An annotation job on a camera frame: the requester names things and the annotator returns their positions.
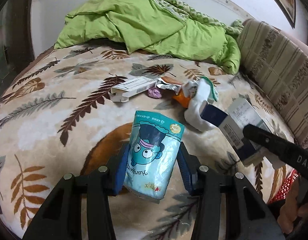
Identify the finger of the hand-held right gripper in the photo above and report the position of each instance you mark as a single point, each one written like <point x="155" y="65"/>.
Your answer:
<point x="281" y="150"/>

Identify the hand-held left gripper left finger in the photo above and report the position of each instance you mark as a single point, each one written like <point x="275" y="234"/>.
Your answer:
<point x="121" y="170"/>

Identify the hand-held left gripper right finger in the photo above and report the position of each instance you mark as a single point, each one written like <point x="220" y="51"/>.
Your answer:
<point x="186" y="172"/>

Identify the teal cartoon tissue pack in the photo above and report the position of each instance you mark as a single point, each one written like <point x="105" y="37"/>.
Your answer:
<point x="151" y="155"/>

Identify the red plastic basket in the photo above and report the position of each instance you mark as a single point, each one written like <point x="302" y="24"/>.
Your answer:
<point x="286" y="187"/>

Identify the white and blue medicine box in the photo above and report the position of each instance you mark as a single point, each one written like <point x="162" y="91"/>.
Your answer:
<point x="234" y="127"/>

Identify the white sock with green rim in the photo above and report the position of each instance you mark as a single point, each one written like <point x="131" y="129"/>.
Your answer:
<point x="196" y="110"/>

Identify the orange snack wrapper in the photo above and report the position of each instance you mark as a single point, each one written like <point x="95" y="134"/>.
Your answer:
<point x="182" y="100"/>

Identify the purple foil ball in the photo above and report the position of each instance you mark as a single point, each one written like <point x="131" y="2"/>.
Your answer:
<point x="154" y="93"/>

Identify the person's brown clothed leg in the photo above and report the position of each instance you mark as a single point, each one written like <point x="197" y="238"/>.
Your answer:
<point x="291" y="212"/>

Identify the leaf print blanket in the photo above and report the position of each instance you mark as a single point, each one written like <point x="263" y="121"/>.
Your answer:
<point x="56" y="130"/>

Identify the open white cardboard box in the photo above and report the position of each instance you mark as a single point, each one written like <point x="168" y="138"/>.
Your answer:
<point x="133" y="86"/>

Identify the striped beige cushion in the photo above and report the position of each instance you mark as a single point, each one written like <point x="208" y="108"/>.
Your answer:
<point x="276" y="65"/>

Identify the silver foil wrapper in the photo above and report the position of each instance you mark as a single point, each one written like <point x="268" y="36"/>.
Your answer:
<point x="169" y="87"/>

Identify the pink sofa back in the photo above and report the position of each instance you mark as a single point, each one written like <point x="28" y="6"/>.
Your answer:
<point x="304" y="47"/>

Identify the green quilt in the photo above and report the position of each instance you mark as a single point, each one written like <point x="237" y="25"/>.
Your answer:
<point x="133" y="25"/>

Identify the dark framed glass door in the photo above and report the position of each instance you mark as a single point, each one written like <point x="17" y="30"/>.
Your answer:
<point x="8" y="42"/>

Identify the dark framed wall picture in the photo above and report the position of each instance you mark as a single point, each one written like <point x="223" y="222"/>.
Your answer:
<point x="284" y="0"/>

